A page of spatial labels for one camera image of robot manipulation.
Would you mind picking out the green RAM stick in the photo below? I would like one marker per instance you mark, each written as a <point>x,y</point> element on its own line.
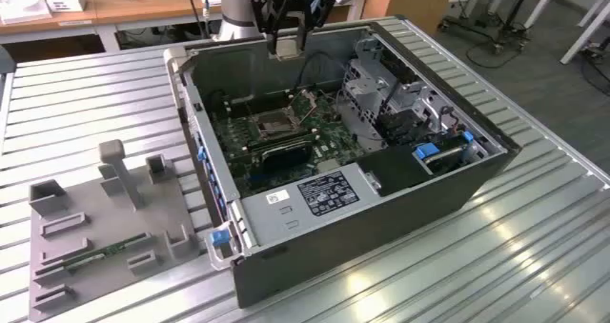
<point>101,251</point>

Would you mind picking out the black wheeled stand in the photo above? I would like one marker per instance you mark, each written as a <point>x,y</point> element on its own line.
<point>504,37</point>

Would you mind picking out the grey power supply unit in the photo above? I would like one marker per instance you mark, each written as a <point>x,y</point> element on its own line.
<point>276,219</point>

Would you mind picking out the grey parts rack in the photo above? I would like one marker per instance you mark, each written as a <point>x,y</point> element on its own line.
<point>109,223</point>

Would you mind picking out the black open PC case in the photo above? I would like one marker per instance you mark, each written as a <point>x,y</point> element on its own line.
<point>356,251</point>

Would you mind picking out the green motherboard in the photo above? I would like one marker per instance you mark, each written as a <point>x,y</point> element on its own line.
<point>333,137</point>

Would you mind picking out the white table frame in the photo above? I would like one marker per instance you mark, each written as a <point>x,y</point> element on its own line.
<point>584,33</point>
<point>542,1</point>

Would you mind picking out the wooden desk white frame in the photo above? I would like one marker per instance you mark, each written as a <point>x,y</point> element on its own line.
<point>143,8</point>

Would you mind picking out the CPU socket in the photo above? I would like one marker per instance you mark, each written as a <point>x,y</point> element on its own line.
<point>279,128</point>

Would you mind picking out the thin metal locking lever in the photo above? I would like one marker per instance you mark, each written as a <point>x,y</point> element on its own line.
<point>248,105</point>
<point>309,114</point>

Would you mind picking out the flat white box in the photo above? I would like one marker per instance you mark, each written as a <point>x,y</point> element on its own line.
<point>28,14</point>

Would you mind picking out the small blue clip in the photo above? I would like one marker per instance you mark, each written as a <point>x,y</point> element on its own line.
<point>467,136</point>

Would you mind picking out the blue disk carrier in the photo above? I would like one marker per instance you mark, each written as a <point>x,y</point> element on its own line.
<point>424,151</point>

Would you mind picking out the black graphics card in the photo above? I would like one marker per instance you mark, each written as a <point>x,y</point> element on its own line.
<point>285,156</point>

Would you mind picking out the silver CPU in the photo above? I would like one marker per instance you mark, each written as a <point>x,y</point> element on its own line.
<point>288,48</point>

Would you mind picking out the metal drive cage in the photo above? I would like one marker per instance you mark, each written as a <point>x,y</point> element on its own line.
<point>361,90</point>

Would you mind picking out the wooden cabinet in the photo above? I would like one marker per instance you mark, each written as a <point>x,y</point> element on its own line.
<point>414,1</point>

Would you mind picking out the blue case latch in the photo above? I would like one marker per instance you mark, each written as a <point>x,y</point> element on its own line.
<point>216,238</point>

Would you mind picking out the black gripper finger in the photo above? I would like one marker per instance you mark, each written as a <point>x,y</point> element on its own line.
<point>273,26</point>
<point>313,15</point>

